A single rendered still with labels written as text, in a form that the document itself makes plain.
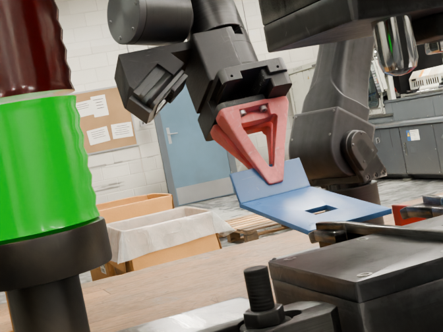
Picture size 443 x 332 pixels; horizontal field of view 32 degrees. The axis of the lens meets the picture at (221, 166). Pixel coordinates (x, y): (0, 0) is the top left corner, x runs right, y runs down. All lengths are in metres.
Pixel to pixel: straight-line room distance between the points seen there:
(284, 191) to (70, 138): 0.51
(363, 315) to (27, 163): 0.22
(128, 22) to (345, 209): 0.26
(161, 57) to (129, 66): 0.03
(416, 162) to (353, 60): 8.29
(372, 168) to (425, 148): 8.09
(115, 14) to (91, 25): 10.77
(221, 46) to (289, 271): 0.33
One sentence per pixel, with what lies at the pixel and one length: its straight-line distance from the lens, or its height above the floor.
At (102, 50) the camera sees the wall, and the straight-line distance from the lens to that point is 11.47.
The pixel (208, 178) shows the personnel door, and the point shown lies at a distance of 11.66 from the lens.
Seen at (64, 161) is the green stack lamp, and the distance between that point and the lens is 0.21.
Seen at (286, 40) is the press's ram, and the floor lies 1.11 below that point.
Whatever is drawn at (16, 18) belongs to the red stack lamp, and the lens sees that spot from 0.21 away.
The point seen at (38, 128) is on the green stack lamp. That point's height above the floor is 1.08.
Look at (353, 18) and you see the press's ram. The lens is 0.38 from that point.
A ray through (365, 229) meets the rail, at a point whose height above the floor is 0.99.
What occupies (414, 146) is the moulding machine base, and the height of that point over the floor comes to 0.41.
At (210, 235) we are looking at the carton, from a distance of 4.01.
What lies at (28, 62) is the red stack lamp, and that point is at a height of 1.09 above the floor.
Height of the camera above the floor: 1.07
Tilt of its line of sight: 3 degrees down
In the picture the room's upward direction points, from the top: 11 degrees counter-clockwise
